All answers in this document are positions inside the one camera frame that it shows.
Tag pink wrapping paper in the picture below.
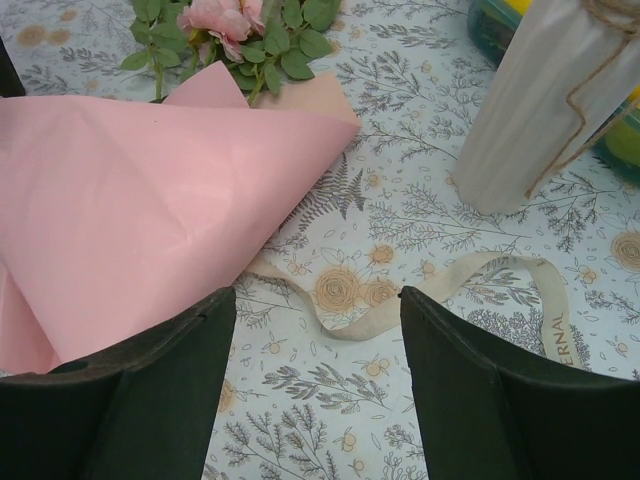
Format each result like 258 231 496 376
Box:
1 63 361 374

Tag cream ribbon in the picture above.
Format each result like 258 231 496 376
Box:
245 251 584 369

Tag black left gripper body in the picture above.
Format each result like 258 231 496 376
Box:
0 39 25 98

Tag artificial flower bouquet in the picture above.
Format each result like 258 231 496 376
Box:
121 0 341 102

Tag floral patterned table mat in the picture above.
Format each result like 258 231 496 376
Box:
0 0 640 480

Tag teal plastic fruit basket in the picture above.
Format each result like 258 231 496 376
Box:
467 0 640 184

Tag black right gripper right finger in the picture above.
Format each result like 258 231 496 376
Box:
400 287 639 480

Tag white ribbed vase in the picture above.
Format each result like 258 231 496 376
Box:
452 0 639 215

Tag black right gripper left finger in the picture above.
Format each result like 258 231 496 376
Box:
1 287 236 480

